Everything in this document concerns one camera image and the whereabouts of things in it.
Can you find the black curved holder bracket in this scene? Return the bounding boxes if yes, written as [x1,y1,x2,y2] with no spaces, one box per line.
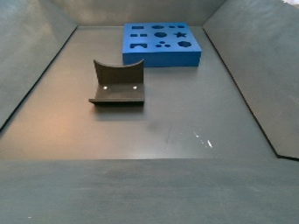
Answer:
[88,60,146,105]

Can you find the blue shape sorter block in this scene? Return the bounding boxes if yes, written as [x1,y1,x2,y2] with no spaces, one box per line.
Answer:
[123,22,202,67]

